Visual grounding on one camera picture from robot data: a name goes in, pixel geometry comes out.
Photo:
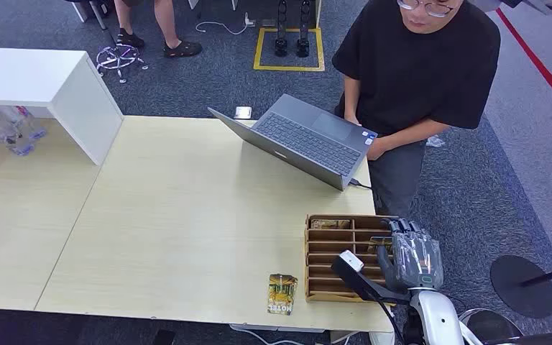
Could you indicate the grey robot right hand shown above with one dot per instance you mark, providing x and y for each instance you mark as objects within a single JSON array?
[{"x": 416, "y": 259}]

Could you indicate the autumn trees hotel card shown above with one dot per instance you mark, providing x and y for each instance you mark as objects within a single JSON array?
[
  {"x": 380, "y": 243},
  {"x": 281, "y": 295},
  {"x": 328, "y": 224}
]

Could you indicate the person's right forearm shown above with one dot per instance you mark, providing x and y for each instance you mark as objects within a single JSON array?
[{"x": 351, "y": 102}]

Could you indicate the person's left forearm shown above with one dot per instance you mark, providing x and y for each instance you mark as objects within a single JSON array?
[{"x": 414, "y": 131}]

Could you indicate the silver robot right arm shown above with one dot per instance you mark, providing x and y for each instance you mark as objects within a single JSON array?
[{"x": 435, "y": 316}]

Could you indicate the wooden card organizer box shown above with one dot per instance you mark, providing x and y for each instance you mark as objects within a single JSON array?
[{"x": 326, "y": 297}]

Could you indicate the person's left hand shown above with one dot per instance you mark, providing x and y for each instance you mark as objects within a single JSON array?
[{"x": 376, "y": 148}]

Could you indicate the person's glasses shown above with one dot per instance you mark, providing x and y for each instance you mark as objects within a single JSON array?
[{"x": 435, "y": 8}]

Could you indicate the person in black sandals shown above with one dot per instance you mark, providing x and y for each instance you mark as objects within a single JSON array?
[{"x": 166, "y": 21}]

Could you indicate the black round stand base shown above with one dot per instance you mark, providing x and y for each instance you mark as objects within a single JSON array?
[
  {"x": 490, "y": 326},
  {"x": 514, "y": 295}
]

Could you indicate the crumpled white paper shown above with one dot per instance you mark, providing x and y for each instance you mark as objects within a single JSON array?
[{"x": 435, "y": 141}]

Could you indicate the grey laptop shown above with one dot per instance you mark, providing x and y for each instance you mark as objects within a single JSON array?
[{"x": 304, "y": 138}]

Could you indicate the red floor tape line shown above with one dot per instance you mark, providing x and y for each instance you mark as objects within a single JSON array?
[{"x": 542, "y": 71}]

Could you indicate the square floor socket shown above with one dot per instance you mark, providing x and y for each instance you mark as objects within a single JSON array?
[{"x": 242, "y": 113}]

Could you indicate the black robot leg stand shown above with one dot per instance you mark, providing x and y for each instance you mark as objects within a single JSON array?
[
  {"x": 281, "y": 45},
  {"x": 303, "y": 46}
]

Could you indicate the chrome stool base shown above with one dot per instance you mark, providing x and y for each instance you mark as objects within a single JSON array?
[{"x": 119, "y": 58}]

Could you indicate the clear plastic water bottle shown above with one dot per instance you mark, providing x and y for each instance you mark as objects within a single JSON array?
[
  {"x": 0, "y": 131},
  {"x": 26, "y": 123}
]

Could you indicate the white desk shelf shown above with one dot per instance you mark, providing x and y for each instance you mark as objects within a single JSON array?
[{"x": 28, "y": 76}]

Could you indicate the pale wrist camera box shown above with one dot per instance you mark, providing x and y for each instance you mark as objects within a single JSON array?
[{"x": 351, "y": 261}]

